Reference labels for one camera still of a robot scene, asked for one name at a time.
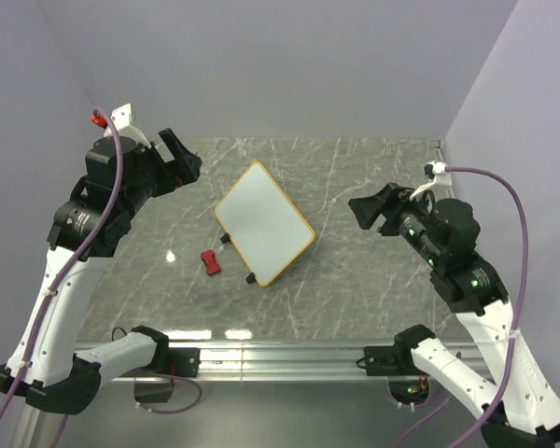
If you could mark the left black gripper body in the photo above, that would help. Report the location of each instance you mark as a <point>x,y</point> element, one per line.
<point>158,177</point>

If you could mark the red heart-shaped eraser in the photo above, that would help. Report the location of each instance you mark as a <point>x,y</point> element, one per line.
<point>208,257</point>

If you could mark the left black whiteboard foot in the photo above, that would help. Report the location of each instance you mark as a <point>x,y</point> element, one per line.
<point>225,238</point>

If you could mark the black whiteboard foot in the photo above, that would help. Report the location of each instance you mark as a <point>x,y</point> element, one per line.
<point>251,278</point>
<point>225,238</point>

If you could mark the right black whiteboard foot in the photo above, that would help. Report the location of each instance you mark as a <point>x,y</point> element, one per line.
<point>251,278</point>

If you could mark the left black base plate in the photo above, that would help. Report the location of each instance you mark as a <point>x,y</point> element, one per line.
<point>182,362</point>

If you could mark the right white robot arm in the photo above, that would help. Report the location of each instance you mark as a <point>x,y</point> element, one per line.
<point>516,407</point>

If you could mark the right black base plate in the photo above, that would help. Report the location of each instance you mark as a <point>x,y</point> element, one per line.
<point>389,361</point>

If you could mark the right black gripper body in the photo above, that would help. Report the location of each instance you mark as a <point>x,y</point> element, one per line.
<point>407,216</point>

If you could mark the yellow framed whiteboard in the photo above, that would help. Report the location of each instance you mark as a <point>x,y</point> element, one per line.
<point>266,228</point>

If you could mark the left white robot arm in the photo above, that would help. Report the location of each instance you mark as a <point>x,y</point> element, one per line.
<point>46,369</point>

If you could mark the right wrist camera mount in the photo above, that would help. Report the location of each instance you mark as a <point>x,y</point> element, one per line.
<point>437,176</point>

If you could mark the aluminium mounting rail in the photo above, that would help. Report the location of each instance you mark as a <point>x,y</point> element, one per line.
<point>292,361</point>

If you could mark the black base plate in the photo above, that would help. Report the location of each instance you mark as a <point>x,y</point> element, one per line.
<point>389,361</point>
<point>182,362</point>

